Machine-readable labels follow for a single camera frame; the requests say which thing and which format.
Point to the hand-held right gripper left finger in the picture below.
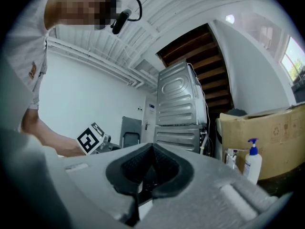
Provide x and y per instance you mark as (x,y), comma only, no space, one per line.
(100,175)

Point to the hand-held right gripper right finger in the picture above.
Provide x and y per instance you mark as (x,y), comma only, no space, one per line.
(202,194)

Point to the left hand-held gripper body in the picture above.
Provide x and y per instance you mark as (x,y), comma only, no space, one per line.
(89,139)

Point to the white bottle with blue pump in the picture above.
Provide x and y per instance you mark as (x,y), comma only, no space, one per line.
(253,166)

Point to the person's left forearm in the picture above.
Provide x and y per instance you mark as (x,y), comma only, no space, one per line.
(50,133)

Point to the dark sink counter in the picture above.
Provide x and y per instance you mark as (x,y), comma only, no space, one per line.
(278,184)

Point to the grey folding chair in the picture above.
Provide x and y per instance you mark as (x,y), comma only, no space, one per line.
(129,130)

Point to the low silver appliance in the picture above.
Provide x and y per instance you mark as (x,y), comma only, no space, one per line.
(177,138)

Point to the white door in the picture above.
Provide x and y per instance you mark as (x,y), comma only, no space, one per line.
(149,113)

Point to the white ceiling pipes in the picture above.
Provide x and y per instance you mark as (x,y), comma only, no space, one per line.
(100,63)

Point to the brown cardboard box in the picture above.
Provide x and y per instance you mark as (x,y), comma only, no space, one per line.
(269,137)

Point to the large silver appliance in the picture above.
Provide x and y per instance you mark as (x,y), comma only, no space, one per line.
(178,94)

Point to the person's white shirt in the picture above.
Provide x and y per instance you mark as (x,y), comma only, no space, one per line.
(23,56)

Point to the brown wooden staircase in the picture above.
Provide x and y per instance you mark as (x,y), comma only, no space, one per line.
(202,63)

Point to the person's head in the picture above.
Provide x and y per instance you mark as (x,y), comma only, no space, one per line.
(78,6)

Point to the window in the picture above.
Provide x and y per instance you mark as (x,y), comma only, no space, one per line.
(294,58)

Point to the round ceiling light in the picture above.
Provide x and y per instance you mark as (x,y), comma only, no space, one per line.
(229,18)

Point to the black head-worn camera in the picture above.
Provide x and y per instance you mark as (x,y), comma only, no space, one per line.
(121,21)

